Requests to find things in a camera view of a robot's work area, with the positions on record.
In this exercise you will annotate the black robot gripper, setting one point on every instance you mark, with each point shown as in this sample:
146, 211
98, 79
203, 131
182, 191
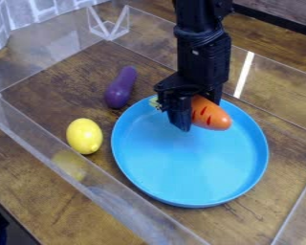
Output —
203, 58

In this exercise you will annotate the orange toy carrot green leaves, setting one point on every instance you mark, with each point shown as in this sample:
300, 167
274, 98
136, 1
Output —
208, 114

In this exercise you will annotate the purple toy eggplant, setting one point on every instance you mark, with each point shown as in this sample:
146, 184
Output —
119, 91

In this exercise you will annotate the clear acrylic back barrier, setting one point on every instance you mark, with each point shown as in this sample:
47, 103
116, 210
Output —
271, 85

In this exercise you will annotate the clear acrylic barrier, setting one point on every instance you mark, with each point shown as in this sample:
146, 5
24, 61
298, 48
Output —
271, 85
156, 227

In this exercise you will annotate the blue round plate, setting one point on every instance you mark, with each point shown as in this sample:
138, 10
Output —
192, 169

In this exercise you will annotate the yellow toy lemon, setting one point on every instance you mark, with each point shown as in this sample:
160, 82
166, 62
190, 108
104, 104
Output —
84, 136

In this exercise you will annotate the clear acrylic front barrier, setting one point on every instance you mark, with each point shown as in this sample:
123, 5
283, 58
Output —
156, 227

